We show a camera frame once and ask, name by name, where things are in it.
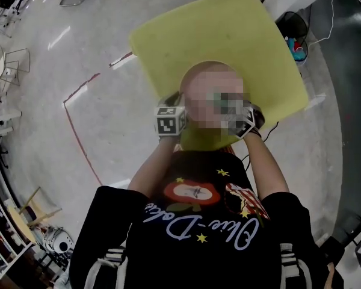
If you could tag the green tablecloth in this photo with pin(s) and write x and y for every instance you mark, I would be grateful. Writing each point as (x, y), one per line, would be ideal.
(222, 26)

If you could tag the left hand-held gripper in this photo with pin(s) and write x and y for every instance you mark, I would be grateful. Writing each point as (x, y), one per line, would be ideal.
(168, 123)

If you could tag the large pink plate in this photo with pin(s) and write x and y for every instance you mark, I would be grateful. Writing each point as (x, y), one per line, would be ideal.
(210, 65)

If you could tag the white storage shelf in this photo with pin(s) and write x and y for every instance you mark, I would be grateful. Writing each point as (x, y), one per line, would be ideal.
(3, 245)

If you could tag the black metal stand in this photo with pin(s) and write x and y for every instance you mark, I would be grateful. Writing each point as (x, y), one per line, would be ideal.
(359, 245)

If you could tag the round yellow wooden stool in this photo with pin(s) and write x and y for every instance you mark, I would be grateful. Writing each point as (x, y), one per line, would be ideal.
(22, 224)

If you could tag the person's black printed shirt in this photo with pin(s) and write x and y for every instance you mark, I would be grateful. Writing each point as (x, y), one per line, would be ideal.
(192, 257)

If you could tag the person's red checkered trousers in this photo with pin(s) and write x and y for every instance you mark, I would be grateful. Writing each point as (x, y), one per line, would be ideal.
(228, 150)

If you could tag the person's right forearm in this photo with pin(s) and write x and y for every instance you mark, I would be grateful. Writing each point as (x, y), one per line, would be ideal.
(264, 167)

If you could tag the blue plastic trash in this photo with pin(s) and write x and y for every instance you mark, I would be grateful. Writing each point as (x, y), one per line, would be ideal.
(294, 48)

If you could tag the black mesh waste bin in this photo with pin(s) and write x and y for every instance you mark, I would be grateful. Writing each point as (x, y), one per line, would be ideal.
(294, 21)

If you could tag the white round appliance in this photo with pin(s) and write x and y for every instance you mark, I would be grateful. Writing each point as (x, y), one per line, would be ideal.
(58, 242)

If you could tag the red floor tape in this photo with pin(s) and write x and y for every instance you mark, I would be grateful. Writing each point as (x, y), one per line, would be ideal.
(78, 137)

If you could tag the person's left forearm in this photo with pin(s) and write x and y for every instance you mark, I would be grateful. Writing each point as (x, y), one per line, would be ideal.
(152, 170)

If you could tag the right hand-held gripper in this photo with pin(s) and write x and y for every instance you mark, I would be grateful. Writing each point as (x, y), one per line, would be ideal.
(246, 125)

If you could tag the white table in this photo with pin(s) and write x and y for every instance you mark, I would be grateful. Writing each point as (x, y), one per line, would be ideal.
(4, 114)

